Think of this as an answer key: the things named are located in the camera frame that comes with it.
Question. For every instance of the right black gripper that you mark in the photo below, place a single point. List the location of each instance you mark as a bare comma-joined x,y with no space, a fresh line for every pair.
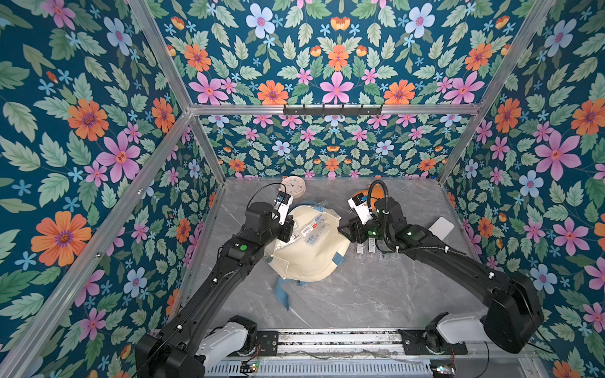
354,230

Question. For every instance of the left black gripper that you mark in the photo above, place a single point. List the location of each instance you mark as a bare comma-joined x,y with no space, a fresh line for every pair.
284,235

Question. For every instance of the cream canvas tote bag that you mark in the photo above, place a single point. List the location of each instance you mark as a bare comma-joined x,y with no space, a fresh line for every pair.
296,261

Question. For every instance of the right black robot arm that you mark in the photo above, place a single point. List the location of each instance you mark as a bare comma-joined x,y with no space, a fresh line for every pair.
513,312

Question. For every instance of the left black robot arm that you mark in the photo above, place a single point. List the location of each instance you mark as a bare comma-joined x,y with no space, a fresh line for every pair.
186,346

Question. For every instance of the pink round alarm clock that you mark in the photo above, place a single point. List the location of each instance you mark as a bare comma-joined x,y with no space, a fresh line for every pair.
294,186

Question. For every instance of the white rectangular box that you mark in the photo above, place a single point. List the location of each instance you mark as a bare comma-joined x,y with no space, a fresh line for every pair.
441,228

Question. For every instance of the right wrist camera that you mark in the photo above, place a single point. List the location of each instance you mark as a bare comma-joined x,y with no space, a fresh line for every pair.
359,204

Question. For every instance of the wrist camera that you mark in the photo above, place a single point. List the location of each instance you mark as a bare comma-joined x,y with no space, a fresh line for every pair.
283,203
359,204

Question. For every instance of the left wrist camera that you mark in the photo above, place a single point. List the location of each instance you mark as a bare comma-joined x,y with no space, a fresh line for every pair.
283,203

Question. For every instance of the black hook rail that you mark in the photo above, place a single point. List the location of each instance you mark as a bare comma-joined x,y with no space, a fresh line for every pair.
332,110

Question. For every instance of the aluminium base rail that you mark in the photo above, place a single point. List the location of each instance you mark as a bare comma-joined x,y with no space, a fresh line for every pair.
371,353

